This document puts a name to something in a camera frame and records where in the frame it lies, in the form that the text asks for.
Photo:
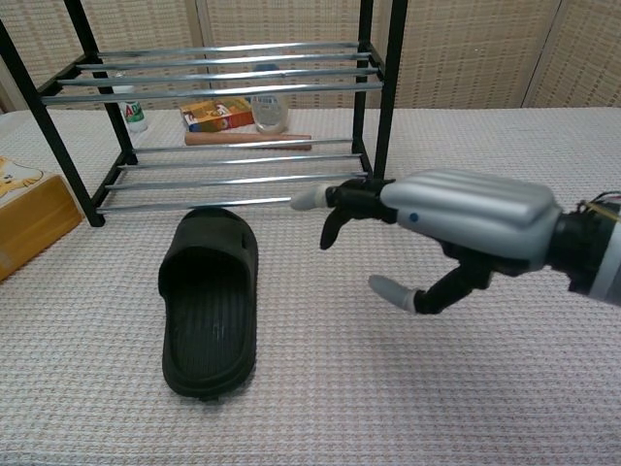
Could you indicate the white woven tablecloth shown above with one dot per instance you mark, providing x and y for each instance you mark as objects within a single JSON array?
[{"x": 388, "y": 378}]

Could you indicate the black rubber slipper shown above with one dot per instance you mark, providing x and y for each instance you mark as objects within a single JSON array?
[{"x": 208, "y": 301}]

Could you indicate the beige bamboo folding screen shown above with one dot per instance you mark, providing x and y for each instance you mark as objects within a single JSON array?
[{"x": 475, "y": 53}]

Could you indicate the small white green-label bottle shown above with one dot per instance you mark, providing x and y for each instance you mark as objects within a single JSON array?
[{"x": 133, "y": 114}]

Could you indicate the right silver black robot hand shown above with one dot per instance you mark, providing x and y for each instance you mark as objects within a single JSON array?
[{"x": 466, "y": 209}]

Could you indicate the orange snack box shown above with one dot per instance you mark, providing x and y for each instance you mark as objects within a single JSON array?
[{"x": 218, "y": 116}]

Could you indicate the clear bottle with blue cap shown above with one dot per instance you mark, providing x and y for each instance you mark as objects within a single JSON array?
[{"x": 269, "y": 114}]

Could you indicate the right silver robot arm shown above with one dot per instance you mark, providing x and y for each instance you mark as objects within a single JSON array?
[{"x": 594, "y": 252}]

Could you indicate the black metal shoe rack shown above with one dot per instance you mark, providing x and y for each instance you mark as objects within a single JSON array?
[{"x": 388, "y": 97}]

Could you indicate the wooden rolling stick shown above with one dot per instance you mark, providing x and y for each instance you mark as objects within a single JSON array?
[{"x": 233, "y": 138}]

